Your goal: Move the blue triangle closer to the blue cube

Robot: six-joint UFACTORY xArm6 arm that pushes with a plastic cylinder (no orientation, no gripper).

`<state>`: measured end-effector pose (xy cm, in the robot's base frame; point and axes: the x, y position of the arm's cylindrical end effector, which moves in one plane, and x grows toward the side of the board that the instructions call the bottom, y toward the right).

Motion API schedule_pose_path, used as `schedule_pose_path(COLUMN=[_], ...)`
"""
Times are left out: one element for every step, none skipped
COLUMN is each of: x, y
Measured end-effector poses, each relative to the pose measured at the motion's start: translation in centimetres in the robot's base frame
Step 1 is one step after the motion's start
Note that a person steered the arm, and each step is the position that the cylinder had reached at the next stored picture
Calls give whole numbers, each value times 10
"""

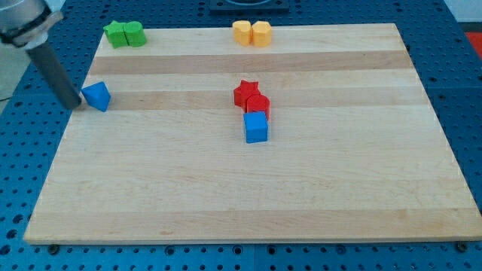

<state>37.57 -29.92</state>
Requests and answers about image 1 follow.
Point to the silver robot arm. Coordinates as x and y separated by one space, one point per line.
25 23

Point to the yellow heart block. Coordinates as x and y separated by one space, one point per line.
242 32

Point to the red star block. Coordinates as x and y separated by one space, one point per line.
245 90

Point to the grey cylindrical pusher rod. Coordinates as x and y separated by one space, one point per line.
46 61

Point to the wooden board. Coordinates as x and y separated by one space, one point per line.
355 152

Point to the green rounded block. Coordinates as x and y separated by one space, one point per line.
134 33

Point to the green star block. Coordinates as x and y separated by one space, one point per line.
115 34

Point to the red cylinder block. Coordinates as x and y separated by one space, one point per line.
258 103

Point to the yellow hexagon block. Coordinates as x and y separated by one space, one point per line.
261 34

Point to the blue triangle block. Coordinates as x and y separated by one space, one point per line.
97 96

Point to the blue cube block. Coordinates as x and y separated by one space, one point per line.
256 127

